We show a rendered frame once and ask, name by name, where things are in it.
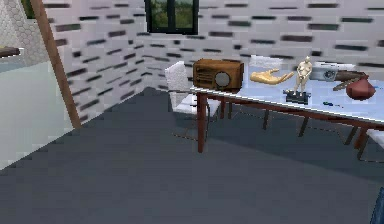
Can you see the brown wooden door frame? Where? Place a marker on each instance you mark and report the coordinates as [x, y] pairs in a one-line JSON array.
[[55, 63]]

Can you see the white box with round dial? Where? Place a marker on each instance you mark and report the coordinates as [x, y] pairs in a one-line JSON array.
[[325, 72]]

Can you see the white-topped brown dining table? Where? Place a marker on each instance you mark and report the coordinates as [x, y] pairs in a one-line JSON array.
[[320, 100]]

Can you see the white chair with brown legs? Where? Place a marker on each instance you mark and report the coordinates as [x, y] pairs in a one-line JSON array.
[[181, 90], [371, 140]]

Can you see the tan wooden hand sculpture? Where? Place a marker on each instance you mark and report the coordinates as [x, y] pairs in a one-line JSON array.
[[270, 78]]

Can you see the black-framed window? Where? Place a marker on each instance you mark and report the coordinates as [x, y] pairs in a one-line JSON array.
[[171, 15]]

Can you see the small blue-green pen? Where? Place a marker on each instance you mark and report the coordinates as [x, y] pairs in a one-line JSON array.
[[330, 104]]

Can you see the dark red round vase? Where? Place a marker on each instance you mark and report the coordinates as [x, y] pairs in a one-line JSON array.
[[360, 89]]

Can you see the brown wooden radio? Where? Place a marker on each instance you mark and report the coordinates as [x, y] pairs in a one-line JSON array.
[[217, 73]]

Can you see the dark brown feathered object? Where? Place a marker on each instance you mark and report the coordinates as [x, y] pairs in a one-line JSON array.
[[350, 78]]

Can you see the dark brown shelf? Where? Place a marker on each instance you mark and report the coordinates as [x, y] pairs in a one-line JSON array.
[[9, 51]]

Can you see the blue object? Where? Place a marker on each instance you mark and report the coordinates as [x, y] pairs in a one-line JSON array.
[[379, 206]]

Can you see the beige human figure statue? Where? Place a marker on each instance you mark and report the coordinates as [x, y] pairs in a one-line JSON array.
[[302, 73]]

